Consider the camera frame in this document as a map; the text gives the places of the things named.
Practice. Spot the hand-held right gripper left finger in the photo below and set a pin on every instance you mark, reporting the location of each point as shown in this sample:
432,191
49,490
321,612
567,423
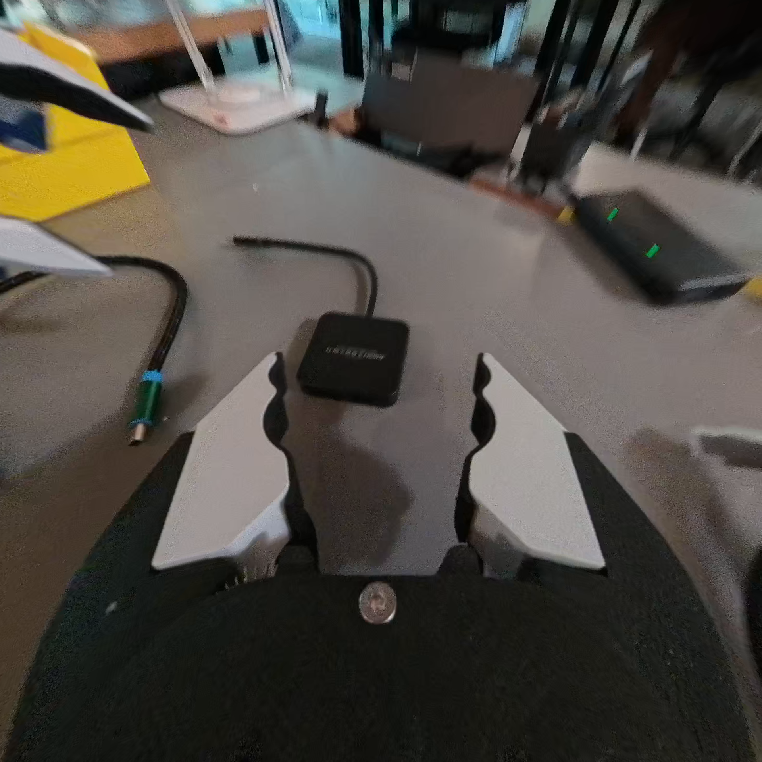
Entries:
229,476

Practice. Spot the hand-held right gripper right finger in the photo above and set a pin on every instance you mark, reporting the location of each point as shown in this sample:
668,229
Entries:
530,482

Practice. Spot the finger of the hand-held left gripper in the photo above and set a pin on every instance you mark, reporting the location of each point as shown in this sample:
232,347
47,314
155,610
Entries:
35,56
35,250

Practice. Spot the black usb hub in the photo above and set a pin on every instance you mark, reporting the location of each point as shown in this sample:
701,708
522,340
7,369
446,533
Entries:
354,357

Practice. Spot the large yellow bin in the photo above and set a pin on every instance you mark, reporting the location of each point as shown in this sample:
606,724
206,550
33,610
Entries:
77,172

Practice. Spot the white stand base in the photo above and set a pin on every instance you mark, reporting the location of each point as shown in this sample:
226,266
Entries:
238,104

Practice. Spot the black flat box green lights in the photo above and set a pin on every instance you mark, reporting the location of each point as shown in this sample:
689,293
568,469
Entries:
655,250

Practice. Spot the black metal stand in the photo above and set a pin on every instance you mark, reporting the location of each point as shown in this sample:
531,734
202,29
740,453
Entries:
547,158

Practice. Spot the dark grey computer case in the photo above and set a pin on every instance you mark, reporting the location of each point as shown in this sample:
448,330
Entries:
446,101

